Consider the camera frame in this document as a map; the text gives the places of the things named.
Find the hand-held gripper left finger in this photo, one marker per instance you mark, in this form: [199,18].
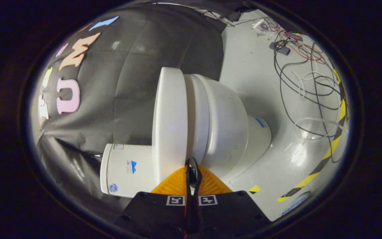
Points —
[189,212]

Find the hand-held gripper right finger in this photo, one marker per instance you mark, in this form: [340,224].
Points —
[197,212]

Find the white toilet lid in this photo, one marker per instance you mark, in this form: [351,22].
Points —
[169,116]

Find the white toilet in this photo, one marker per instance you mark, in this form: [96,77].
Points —
[227,122]

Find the white toilet seat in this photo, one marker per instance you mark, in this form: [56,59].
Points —
[197,116]

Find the yellow black floor tape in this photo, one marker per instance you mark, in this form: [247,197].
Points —
[254,189]
[331,148]

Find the round bluish disc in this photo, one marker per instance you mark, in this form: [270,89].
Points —
[297,201]

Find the black backdrop cloth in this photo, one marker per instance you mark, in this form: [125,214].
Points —
[128,66]

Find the small black device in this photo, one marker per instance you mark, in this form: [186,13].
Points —
[280,48]

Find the clear plastic wrap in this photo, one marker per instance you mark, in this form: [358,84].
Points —
[261,26]

